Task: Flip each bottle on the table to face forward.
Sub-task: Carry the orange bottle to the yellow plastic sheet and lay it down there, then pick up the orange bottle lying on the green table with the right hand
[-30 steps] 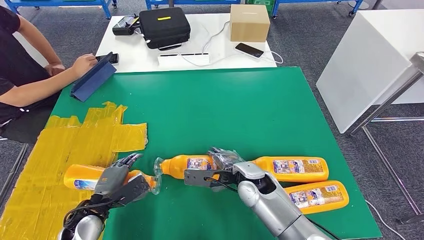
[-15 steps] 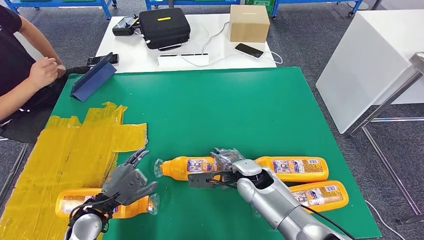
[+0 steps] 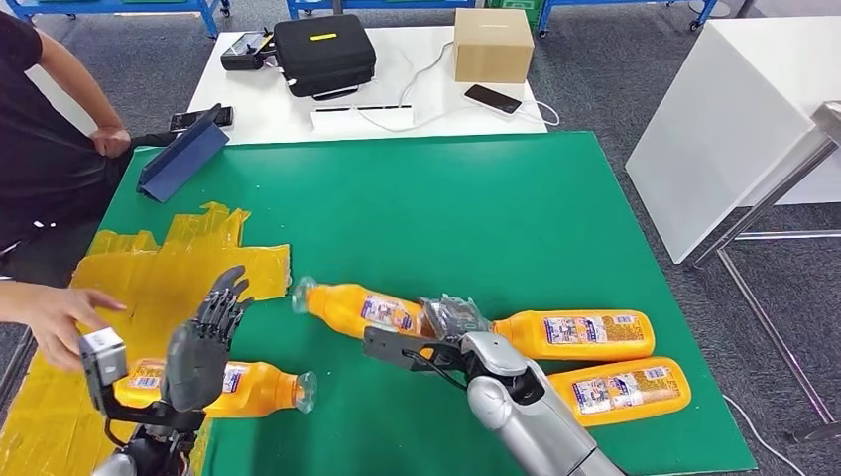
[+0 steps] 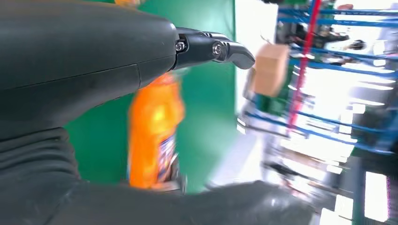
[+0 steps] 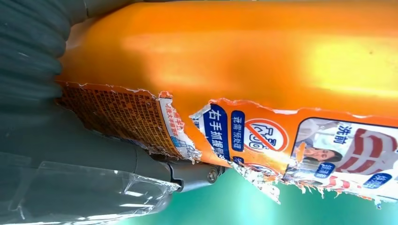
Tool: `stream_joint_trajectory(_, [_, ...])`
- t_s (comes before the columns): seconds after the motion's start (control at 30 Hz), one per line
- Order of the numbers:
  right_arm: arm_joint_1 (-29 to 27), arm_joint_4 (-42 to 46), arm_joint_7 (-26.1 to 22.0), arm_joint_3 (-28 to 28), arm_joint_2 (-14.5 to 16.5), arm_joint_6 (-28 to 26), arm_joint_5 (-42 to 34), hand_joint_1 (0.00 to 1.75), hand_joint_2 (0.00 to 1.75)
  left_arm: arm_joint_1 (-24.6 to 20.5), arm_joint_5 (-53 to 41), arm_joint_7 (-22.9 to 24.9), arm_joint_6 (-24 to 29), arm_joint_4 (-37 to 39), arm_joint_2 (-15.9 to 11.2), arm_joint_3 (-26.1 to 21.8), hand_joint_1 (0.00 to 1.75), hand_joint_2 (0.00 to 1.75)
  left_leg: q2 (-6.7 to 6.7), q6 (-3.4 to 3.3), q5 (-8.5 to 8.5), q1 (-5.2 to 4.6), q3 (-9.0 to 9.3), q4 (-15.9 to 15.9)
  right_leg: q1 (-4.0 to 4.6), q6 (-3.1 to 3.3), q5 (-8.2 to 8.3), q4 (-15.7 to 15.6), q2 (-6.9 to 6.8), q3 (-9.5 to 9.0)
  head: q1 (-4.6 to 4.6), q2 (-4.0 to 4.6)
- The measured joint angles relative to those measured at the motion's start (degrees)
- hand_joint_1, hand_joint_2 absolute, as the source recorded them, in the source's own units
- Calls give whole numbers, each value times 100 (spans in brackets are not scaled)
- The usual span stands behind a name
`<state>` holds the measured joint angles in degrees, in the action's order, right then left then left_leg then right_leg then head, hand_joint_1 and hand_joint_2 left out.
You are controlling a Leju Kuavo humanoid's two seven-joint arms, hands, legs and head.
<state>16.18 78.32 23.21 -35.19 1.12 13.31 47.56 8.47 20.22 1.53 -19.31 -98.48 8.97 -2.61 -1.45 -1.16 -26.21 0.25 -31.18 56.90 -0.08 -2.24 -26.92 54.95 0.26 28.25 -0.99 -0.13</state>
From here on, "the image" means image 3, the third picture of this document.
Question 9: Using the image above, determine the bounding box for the person's left hand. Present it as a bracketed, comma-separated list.
[88, 126, 133, 159]

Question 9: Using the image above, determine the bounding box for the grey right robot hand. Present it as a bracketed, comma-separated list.
[417, 294, 493, 343]

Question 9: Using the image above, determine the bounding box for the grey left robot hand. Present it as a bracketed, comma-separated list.
[161, 265, 254, 414]

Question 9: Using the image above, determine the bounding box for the person's right hand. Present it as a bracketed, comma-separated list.
[23, 287, 128, 374]

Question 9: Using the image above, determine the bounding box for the orange plastic bottle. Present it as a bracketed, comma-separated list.
[291, 276, 438, 343]
[112, 357, 318, 419]
[489, 309, 657, 363]
[548, 356, 692, 429]

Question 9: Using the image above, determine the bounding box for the grey metal table leg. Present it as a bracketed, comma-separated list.
[0, 328, 34, 412]

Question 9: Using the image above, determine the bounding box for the person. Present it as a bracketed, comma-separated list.
[0, 9, 179, 374]

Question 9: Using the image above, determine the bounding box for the blue tablet case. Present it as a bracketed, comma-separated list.
[136, 102, 231, 203]

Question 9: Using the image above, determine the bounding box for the black smartphone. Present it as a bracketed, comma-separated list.
[169, 104, 235, 133]
[463, 83, 524, 116]

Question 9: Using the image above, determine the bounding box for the yellow taped sheet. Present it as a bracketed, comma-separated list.
[0, 201, 294, 476]

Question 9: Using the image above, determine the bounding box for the green table board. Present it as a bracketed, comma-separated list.
[91, 131, 760, 476]

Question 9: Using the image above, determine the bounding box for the black handheld controller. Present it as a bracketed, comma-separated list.
[219, 29, 276, 72]

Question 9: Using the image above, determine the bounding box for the white rectangular table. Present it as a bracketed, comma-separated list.
[186, 25, 549, 146]

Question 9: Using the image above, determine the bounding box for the white power strip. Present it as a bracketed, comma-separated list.
[308, 103, 416, 133]

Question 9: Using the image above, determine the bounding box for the black carrying case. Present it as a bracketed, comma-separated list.
[272, 13, 379, 100]

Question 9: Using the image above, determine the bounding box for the brown cardboard box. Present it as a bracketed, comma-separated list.
[453, 7, 537, 84]

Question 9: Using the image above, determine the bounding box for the green plastic crate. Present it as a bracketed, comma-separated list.
[484, 0, 545, 28]

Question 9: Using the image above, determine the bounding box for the white panel table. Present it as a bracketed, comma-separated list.
[624, 16, 841, 266]

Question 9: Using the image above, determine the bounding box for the white round stand base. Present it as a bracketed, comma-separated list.
[688, 0, 732, 20]

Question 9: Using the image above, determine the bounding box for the silver metal stand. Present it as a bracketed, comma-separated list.
[689, 100, 841, 444]

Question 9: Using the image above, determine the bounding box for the black right camera bracket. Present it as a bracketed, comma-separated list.
[401, 334, 478, 379]

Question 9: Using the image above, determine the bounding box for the black camera bracket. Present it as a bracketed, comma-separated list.
[98, 384, 206, 433]
[401, 334, 478, 379]

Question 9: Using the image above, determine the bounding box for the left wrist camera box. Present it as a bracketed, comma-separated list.
[78, 326, 129, 396]

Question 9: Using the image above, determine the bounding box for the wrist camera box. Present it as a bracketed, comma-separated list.
[362, 326, 423, 371]
[78, 326, 129, 396]

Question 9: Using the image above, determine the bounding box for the black left camera bracket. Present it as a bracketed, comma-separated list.
[98, 384, 206, 433]

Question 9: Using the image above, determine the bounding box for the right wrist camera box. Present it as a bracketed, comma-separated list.
[362, 326, 423, 371]

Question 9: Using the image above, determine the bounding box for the blue metal trolley frame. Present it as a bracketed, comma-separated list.
[5, 0, 231, 41]
[536, 0, 719, 34]
[286, 0, 488, 20]

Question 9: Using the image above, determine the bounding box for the white charging cable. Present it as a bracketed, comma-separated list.
[353, 98, 562, 134]

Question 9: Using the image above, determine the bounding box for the white power cable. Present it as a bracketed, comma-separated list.
[397, 39, 456, 108]

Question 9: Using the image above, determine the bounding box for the white floor cable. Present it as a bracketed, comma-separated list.
[722, 396, 806, 476]

